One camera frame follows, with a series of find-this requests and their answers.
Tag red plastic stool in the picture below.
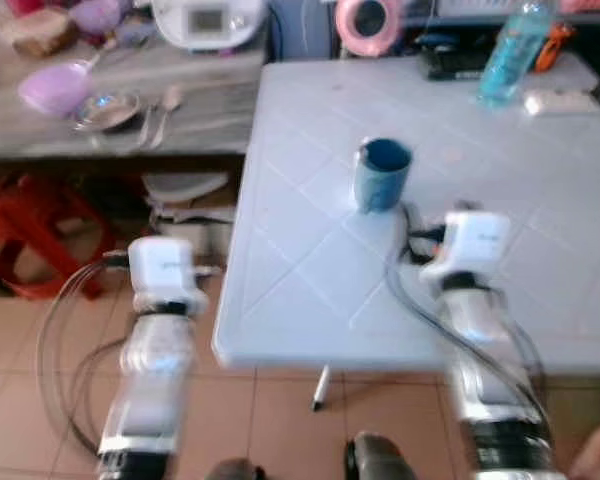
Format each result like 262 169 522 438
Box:
0 172 115 301

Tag metal spoon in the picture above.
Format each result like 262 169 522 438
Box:
146 85 185 151

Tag blue plastic water bottle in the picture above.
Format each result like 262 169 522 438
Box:
477 0 557 108

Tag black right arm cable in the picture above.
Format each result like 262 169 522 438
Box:
384 202 547 433

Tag dark robot foot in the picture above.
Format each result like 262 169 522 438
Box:
344 432 443 480

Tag white container under bench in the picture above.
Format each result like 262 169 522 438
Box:
140 170 237 263

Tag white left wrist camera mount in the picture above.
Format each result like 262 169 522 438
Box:
127 236 209 315

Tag person bare skin part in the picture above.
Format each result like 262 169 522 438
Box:
566 418 600 480

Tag white plastic folding table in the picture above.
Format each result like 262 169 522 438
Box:
212 52 600 413

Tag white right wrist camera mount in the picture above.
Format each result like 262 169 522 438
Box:
420 208 513 289

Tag pink round ring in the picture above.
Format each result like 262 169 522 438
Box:
334 0 405 59

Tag orange tool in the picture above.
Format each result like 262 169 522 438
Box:
534 22 575 73

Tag purple plastic bowl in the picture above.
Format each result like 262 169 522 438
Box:
68 0 127 37

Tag grey wooden side bench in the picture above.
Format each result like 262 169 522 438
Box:
0 20 271 163

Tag white kitchen appliance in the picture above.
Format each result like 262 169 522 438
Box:
149 0 270 54

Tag pink plastic bowl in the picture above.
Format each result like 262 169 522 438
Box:
16 59 94 119

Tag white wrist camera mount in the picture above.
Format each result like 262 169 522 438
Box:
127 236 209 315
420 208 513 289

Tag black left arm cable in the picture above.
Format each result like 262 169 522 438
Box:
34 250 133 457

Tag brown bread loaf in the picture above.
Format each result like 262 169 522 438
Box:
4 8 79 59

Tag blue cup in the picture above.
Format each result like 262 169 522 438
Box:
353 137 415 215

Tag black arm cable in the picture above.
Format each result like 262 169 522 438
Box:
384 202 547 433
34 250 133 457

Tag small metal bowl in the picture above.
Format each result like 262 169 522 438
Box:
72 91 142 134

